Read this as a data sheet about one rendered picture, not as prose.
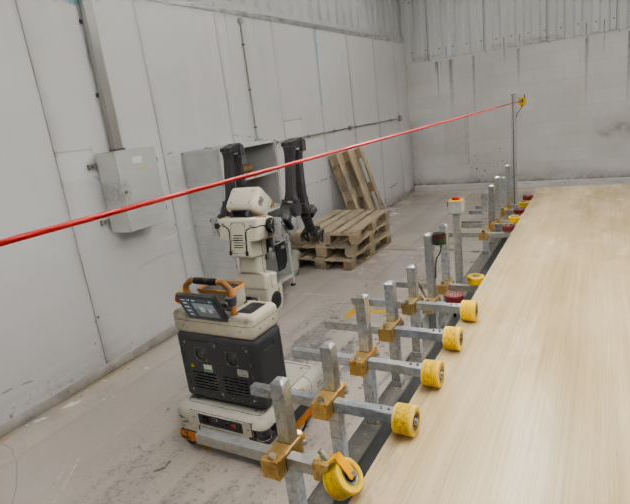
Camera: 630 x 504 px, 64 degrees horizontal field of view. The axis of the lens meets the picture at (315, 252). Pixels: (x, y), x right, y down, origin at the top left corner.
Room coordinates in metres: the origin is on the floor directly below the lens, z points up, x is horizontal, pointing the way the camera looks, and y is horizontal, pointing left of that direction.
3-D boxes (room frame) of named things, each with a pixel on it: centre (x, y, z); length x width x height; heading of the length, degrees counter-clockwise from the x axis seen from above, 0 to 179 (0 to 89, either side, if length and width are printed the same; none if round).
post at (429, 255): (2.18, -0.51, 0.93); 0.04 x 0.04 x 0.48; 60
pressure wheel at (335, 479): (0.98, 0.00, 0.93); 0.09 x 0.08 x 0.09; 60
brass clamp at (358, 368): (1.51, -0.12, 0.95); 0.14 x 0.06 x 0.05; 150
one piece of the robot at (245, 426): (2.38, 0.61, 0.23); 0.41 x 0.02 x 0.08; 59
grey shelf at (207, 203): (4.91, 0.67, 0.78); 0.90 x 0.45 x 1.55; 150
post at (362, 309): (1.53, -0.13, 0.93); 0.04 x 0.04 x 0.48; 60
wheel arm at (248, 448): (1.11, 0.21, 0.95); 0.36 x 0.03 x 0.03; 60
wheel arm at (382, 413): (1.29, 0.03, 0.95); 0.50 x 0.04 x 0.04; 60
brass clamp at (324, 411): (1.30, 0.01, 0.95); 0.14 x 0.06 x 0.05; 150
